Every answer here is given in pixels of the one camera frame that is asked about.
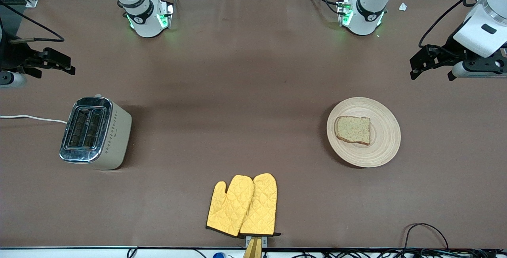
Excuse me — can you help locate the round wooden plate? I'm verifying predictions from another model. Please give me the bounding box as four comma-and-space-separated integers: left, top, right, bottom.
326, 97, 401, 168

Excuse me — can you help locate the brown bread slice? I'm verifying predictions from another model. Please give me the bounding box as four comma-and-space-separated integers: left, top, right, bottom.
334, 116, 371, 146

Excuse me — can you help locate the beige chrome two-slot toaster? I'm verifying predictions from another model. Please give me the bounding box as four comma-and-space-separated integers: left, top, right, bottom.
59, 95, 132, 170

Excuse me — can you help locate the brown table cover sheet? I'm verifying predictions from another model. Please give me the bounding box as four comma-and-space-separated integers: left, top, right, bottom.
0, 0, 507, 249

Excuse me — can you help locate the yellow quilted oven mitt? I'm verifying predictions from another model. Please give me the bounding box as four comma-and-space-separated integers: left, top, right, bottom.
206, 175, 254, 238
239, 173, 281, 237

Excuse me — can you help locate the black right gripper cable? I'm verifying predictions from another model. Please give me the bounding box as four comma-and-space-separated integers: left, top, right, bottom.
0, 1, 65, 44

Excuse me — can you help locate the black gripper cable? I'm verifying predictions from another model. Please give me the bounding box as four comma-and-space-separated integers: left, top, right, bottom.
0, 1, 65, 44
419, 0, 498, 48

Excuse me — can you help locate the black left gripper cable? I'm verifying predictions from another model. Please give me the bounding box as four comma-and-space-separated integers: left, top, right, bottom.
419, 0, 498, 48

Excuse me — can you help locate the white toaster power cord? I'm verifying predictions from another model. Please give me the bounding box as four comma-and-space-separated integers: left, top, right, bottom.
0, 114, 68, 124

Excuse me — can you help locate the black looped floor cable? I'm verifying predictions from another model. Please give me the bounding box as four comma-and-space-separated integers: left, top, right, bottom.
402, 223, 450, 250

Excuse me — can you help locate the black cable bundle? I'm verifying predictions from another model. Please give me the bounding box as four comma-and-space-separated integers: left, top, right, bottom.
293, 249, 507, 258

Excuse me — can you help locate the grey metal bracket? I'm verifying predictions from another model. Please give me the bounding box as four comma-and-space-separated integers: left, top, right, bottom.
245, 235, 268, 247

